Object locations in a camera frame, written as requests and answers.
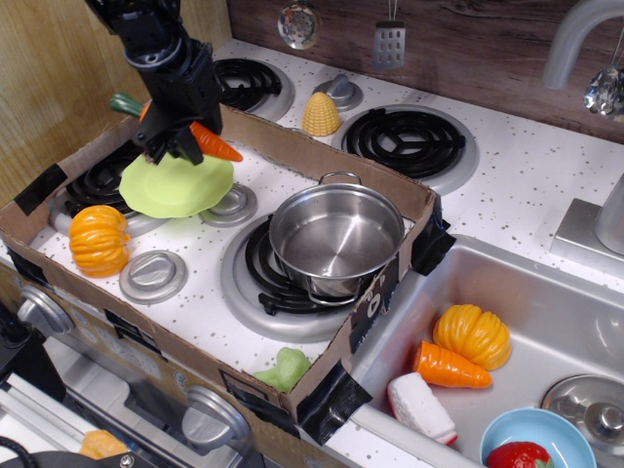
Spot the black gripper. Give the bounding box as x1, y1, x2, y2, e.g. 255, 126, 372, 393
129, 36, 223, 166

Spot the orange toy carrot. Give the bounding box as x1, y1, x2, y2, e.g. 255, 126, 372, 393
109, 93, 243, 162

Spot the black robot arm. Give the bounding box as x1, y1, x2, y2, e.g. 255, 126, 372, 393
88, 1, 222, 165

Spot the light green plastic plate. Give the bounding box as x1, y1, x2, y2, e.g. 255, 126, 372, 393
119, 154, 234, 218

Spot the orange carrot half in sink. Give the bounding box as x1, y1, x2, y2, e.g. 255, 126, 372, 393
411, 341, 492, 389

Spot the black front left burner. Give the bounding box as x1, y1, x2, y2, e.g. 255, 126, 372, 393
49, 141, 168, 238

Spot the black burner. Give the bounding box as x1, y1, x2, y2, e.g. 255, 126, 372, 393
220, 215, 352, 343
49, 141, 168, 238
214, 58, 295, 122
331, 104, 480, 195

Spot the silver stove knob middle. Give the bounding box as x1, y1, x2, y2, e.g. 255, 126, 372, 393
199, 183, 257, 228

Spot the silver stove knob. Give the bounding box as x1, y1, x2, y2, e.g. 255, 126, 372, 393
119, 250, 188, 305
314, 73, 364, 112
199, 183, 257, 228

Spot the black back left burner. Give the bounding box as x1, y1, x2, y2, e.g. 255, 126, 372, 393
214, 58, 295, 122

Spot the orange toy pumpkin in box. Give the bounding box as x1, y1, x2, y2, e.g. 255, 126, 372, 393
68, 205, 131, 278

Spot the silver stove knob front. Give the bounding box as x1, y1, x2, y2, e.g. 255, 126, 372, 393
119, 250, 188, 305

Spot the yellow toy corn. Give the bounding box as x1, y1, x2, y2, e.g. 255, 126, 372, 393
301, 92, 340, 137

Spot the black front right burner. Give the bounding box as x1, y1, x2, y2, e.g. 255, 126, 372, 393
220, 215, 352, 343

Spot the hanging silver strainer ladle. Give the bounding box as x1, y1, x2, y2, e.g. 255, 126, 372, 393
278, 1, 322, 51

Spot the stainless steel pot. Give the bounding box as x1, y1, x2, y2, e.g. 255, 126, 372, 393
269, 172, 405, 306

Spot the silver stove knob back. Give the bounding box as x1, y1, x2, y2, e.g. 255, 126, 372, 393
314, 73, 364, 112

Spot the silver oven knob left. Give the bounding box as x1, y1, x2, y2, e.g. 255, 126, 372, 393
18, 286, 75, 337

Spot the silver oven knob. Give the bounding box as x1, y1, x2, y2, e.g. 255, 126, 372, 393
18, 286, 75, 337
181, 385, 252, 455

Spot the green toy vegetable piece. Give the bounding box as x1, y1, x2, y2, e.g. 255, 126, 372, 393
253, 347, 312, 393

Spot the black back right burner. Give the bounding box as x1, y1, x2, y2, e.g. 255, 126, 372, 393
331, 104, 480, 195

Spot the silver oven knob right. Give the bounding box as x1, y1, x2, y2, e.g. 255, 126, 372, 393
181, 385, 252, 455

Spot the brown cardboard fence box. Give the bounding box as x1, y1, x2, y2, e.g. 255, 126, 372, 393
1, 107, 438, 444

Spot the orange toy piece bottom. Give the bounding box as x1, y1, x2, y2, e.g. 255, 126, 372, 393
78, 429, 129, 460

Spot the white red toy cheese wedge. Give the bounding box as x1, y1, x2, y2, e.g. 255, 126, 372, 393
386, 372, 457, 446

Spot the orange toy pumpkin in sink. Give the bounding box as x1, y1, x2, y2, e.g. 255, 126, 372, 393
433, 304, 512, 371

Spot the silver toy faucet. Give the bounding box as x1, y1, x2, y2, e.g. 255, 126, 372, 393
541, 1, 623, 282

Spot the silver sink basin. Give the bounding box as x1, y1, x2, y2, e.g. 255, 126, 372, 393
351, 236, 623, 467

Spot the light blue bowl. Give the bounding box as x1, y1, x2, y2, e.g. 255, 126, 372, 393
480, 408, 598, 468

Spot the red toy strawberry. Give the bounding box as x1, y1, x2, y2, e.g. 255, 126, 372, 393
486, 442, 555, 468

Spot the silver pot lid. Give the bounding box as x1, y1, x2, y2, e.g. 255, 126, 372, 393
540, 374, 623, 467

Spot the black cable bottom left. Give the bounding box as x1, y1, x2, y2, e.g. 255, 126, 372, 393
0, 436, 33, 468

